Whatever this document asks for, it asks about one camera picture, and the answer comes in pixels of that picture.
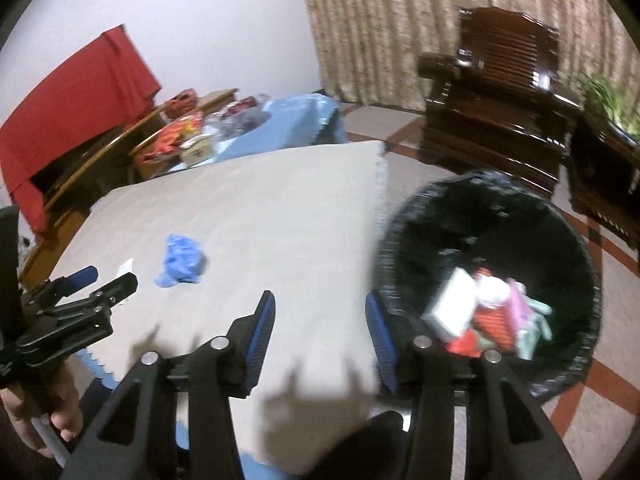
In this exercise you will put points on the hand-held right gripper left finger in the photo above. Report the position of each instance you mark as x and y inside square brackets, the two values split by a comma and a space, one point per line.
[262, 330]

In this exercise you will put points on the gold box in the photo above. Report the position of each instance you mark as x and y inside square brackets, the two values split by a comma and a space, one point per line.
[196, 150]

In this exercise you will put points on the blue glove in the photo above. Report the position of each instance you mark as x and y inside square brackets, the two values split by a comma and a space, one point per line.
[182, 260]

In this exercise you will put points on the red patterned bag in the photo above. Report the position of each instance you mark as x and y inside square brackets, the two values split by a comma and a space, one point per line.
[182, 104]

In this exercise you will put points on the orange foam net sleeve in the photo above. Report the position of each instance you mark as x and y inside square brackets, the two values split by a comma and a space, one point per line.
[492, 325]

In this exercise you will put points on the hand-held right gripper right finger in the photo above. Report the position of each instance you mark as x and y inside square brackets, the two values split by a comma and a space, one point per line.
[380, 335]

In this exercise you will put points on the pink plastic wrapper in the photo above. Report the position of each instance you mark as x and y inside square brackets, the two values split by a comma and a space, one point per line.
[520, 310]

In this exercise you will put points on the green potted plant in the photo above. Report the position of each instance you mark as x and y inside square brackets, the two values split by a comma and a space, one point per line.
[607, 100]

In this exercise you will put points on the dark wooden side table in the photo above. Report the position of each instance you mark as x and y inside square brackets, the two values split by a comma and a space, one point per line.
[600, 170]

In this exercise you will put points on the green rubber glove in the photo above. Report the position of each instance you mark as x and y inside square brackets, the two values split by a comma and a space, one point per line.
[530, 340]

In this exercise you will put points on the beige tablecloth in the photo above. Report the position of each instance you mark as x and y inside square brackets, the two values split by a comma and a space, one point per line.
[250, 200]

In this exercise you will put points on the white tissue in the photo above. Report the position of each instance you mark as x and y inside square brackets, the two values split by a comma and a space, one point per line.
[492, 290]

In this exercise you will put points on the red cloth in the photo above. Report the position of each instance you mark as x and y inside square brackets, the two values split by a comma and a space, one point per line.
[65, 110]

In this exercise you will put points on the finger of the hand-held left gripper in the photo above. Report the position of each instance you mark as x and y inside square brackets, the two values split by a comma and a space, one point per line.
[80, 276]
[117, 287]

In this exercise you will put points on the person's left hand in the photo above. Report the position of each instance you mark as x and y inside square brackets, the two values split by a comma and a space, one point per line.
[60, 400]

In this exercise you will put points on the white cardboard box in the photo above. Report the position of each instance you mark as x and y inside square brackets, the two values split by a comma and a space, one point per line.
[450, 305]

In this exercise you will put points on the red plastic bag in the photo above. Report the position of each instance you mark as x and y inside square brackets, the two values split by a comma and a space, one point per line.
[460, 345]

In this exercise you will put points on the dark wooden armchair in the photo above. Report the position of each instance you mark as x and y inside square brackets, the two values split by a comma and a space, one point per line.
[500, 125]

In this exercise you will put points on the beige patterned curtain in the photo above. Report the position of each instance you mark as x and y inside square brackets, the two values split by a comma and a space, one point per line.
[380, 25]

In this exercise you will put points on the white plastic rod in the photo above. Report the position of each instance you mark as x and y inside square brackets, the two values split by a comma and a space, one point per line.
[50, 440]

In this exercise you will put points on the red snack packet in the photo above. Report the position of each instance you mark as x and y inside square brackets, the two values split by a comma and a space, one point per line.
[170, 140]

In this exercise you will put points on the small white paper scrap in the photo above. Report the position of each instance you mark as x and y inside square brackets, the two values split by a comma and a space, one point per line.
[125, 265]

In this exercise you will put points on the glass fruit bowl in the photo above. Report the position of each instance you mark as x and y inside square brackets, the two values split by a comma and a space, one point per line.
[245, 115]

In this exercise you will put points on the black trash bin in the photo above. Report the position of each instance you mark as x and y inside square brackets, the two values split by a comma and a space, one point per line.
[475, 220]

